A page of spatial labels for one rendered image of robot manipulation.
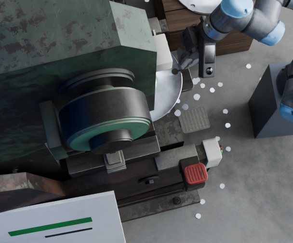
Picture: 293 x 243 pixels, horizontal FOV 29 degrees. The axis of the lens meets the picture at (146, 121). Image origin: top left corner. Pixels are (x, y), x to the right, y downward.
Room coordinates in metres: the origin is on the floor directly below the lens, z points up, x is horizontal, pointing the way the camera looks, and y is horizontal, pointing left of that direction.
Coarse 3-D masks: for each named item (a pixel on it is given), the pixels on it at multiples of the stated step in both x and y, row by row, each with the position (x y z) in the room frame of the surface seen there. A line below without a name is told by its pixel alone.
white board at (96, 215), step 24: (0, 216) 0.24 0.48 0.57; (24, 216) 0.24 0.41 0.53; (48, 216) 0.25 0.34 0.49; (72, 216) 0.25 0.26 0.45; (96, 216) 0.26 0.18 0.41; (0, 240) 0.18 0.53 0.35; (24, 240) 0.18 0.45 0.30; (48, 240) 0.19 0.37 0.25; (72, 240) 0.19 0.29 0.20; (96, 240) 0.20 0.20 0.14; (120, 240) 0.20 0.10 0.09
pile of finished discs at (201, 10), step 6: (180, 0) 1.16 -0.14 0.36; (186, 0) 1.16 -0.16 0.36; (192, 0) 1.16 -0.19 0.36; (198, 0) 1.16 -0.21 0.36; (204, 0) 1.16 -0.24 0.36; (210, 0) 1.16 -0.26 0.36; (216, 0) 1.16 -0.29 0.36; (186, 6) 1.13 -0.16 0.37; (192, 6) 1.14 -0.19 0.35; (198, 6) 1.13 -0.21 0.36; (204, 6) 1.13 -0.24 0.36; (210, 6) 1.13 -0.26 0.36; (216, 6) 1.13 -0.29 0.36; (198, 12) 1.10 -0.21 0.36; (204, 12) 1.10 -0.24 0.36; (210, 12) 1.10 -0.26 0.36
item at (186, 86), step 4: (172, 52) 0.74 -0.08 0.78; (176, 52) 0.74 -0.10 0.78; (176, 56) 0.72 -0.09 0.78; (188, 68) 0.68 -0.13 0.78; (172, 72) 0.67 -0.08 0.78; (176, 72) 0.67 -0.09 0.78; (184, 72) 0.67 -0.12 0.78; (188, 72) 0.67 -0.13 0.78; (184, 76) 0.66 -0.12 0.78; (188, 76) 0.66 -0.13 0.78; (184, 80) 0.64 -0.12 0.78; (188, 80) 0.64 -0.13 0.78; (184, 84) 0.63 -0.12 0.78; (188, 84) 0.63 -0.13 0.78; (192, 84) 0.63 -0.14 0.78; (184, 88) 0.62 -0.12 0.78; (188, 88) 0.62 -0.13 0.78; (192, 88) 0.62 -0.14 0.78
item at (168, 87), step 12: (156, 72) 0.67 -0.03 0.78; (168, 72) 0.67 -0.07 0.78; (180, 72) 0.67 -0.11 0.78; (156, 84) 0.63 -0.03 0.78; (168, 84) 0.63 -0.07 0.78; (180, 84) 0.63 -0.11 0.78; (156, 96) 0.59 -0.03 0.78; (168, 96) 0.59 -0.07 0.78; (156, 108) 0.55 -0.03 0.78; (168, 108) 0.55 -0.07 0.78
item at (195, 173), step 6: (186, 168) 0.36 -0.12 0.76; (192, 168) 0.36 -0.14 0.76; (198, 168) 0.36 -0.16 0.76; (204, 168) 0.36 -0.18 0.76; (186, 174) 0.34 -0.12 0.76; (192, 174) 0.34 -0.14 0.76; (198, 174) 0.34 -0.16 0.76; (204, 174) 0.35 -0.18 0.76; (186, 180) 0.33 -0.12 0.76; (192, 180) 0.33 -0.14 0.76; (198, 180) 0.33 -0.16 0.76; (204, 180) 0.33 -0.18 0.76
